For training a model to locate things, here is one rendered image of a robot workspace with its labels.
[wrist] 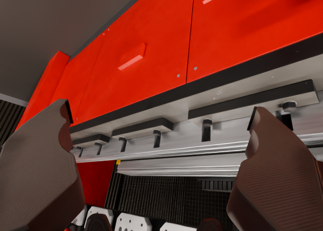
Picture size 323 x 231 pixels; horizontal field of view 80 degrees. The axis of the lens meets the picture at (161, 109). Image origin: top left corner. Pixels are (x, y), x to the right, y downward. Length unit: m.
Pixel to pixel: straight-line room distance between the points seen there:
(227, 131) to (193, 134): 0.11
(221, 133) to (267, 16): 0.30
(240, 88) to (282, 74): 0.09
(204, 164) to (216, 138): 0.32
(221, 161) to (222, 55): 0.45
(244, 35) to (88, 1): 1.20
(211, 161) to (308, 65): 0.54
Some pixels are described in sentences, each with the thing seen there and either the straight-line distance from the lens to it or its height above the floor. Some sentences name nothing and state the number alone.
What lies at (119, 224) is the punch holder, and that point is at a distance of 0.75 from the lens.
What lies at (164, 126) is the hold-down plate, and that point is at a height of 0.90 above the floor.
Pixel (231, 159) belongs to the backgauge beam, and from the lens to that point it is 0.82.
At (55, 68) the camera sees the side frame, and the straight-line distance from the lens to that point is 1.98.
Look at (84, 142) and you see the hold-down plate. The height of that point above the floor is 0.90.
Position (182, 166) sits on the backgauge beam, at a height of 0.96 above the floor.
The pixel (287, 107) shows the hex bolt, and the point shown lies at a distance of 0.49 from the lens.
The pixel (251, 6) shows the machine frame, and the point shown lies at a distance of 0.59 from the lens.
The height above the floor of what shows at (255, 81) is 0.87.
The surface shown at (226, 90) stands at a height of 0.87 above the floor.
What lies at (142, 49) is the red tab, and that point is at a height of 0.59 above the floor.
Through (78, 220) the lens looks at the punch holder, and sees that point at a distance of 0.99.
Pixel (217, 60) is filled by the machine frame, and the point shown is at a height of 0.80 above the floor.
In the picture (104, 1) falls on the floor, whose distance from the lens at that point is 1.50.
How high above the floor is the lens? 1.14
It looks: 26 degrees down
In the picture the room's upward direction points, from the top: 172 degrees counter-clockwise
